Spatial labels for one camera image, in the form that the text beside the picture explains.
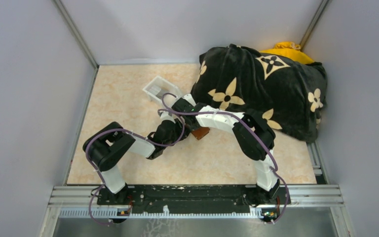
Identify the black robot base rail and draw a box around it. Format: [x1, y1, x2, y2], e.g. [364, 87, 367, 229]
[91, 181, 291, 214]

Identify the yellow cloth bundle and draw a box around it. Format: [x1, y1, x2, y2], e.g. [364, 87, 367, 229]
[260, 41, 315, 64]

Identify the brown leather card holder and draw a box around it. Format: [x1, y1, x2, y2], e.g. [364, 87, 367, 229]
[191, 127, 210, 140]

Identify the white translucent plastic card box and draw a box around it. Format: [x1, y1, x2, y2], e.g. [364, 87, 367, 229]
[142, 76, 184, 108]

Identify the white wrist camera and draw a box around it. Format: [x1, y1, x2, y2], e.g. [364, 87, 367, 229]
[182, 93, 196, 107]
[158, 111, 175, 123]

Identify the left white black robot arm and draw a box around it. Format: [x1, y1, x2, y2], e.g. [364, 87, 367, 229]
[82, 118, 190, 204]

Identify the black floral plush blanket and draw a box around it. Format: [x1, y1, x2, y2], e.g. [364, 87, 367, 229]
[191, 44, 328, 143]

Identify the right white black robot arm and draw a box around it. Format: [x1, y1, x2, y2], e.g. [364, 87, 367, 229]
[169, 98, 280, 203]

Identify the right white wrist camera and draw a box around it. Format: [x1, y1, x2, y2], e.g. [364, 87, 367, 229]
[182, 93, 196, 107]

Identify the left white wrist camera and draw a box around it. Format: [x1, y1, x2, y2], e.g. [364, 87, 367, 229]
[158, 111, 175, 123]

